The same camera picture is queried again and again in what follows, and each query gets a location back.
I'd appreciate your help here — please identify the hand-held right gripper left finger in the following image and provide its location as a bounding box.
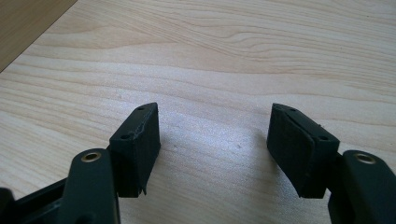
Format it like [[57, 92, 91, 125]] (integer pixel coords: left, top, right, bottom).
[[108, 102, 162, 199]]

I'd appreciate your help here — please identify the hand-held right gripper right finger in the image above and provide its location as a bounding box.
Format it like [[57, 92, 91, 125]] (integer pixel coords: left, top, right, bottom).
[[266, 103, 341, 200]]

